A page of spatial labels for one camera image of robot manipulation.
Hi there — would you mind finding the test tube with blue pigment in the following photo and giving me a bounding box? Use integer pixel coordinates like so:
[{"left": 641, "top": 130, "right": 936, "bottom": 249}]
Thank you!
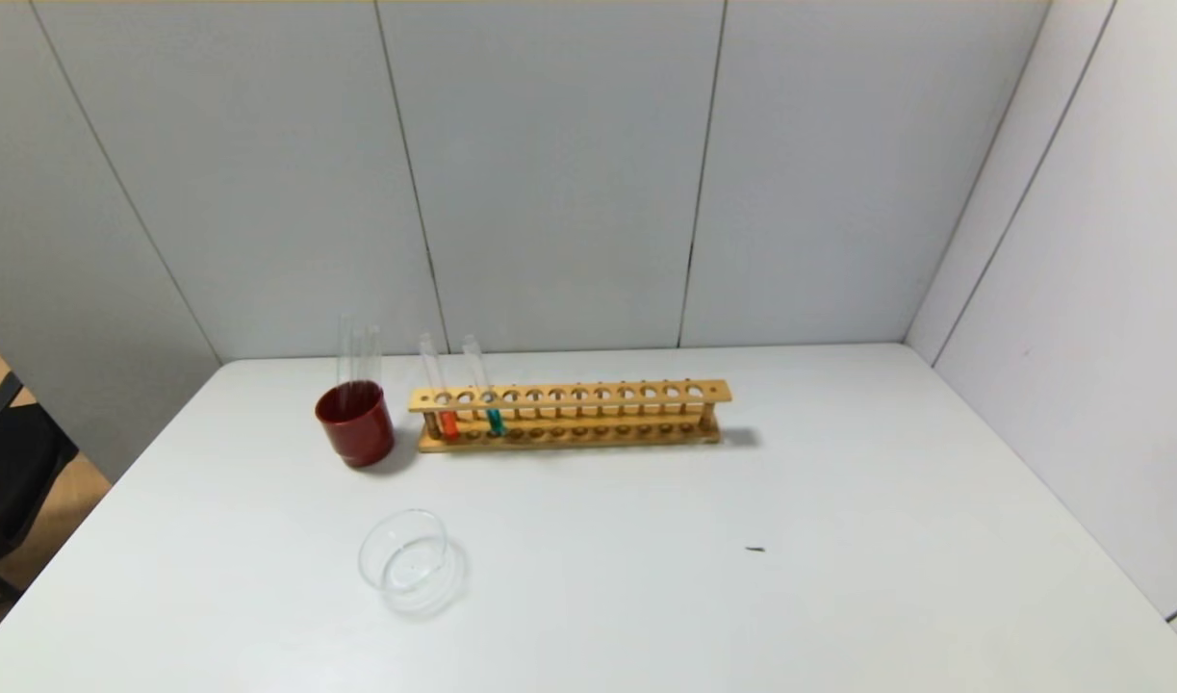
[{"left": 462, "top": 334, "right": 508, "bottom": 437}]

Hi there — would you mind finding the black chair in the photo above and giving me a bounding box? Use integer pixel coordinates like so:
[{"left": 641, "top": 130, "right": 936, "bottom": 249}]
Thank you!
[{"left": 0, "top": 327, "right": 80, "bottom": 617}]

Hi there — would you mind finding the wooden test tube rack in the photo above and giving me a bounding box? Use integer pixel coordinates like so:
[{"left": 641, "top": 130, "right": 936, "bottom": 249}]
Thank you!
[{"left": 407, "top": 378, "right": 733, "bottom": 453}]

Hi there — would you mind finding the clear glass petri dish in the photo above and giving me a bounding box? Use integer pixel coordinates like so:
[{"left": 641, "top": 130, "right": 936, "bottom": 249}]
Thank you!
[{"left": 358, "top": 509, "right": 467, "bottom": 615}]

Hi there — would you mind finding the dark red cup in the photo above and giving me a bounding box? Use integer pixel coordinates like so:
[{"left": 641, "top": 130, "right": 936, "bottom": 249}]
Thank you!
[{"left": 315, "top": 381, "right": 395, "bottom": 469}]

